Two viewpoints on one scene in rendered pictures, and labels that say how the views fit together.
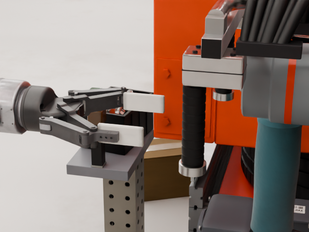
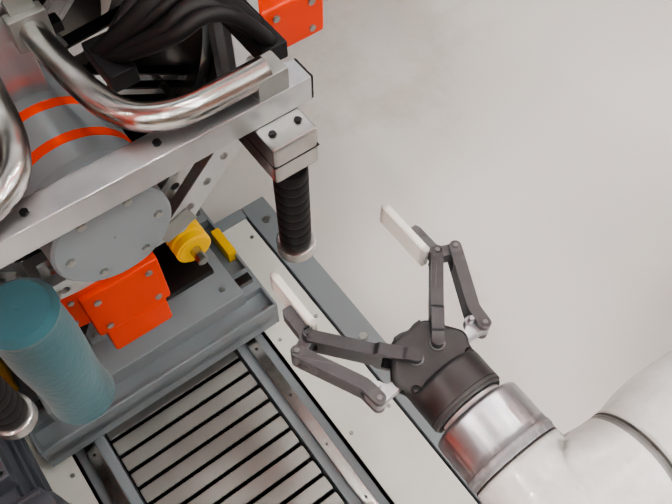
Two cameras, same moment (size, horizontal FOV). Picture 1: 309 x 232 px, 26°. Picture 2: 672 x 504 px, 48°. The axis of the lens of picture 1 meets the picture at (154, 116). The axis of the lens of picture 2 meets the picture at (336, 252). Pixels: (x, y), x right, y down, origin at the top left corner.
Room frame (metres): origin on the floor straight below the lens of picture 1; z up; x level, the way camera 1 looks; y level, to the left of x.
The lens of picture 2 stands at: (1.27, 0.26, 1.48)
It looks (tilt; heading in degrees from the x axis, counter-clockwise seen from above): 59 degrees down; 220
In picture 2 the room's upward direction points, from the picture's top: straight up
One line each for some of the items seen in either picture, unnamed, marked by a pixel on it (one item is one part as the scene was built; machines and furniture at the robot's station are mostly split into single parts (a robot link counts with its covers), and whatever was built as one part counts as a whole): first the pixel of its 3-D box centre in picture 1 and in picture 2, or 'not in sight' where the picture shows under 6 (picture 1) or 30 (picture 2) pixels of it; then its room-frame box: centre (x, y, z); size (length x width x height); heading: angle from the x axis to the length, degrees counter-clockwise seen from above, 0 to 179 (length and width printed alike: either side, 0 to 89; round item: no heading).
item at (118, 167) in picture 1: (120, 139); not in sight; (1.77, 0.10, 0.44); 0.43 x 0.17 x 0.03; 166
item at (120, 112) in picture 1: (117, 117); not in sight; (1.75, 0.10, 0.51); 0.20 x 0.14 x 0.13; 157
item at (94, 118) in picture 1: (96, 115); not in sight; (1.57, 0.15, 0.59); 0.04 x 0.04 x 0.04; 76
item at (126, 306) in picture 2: not in sight; (108, 271); (1.06, -0.37, 0.48); 0.16 x 0.12 x 0.17; 76
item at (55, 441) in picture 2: not in sight; (123, 314); (1.02, -0.49, 0.13); 0.50 x 0.36 x 0.10; 166
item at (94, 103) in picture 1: (95, 103); (361, 351); (1.04, 0.10, 0.83); 0.11 x 0.01 x 0.04; 118
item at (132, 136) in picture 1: (120, 135); (403, 234); (0.91, 0.05, 0.83); 0.07 x 0.01 x 0.03; 76
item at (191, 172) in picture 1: (193, 126); (293, 207); (0.96, -0.06, 0.83); 0.04 x 0.04 x 0.16
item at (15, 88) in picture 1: (12, 106); (492, 433); (1.03, 0.23, 0.83); 0.09 x 0.06 x 0.09; 166
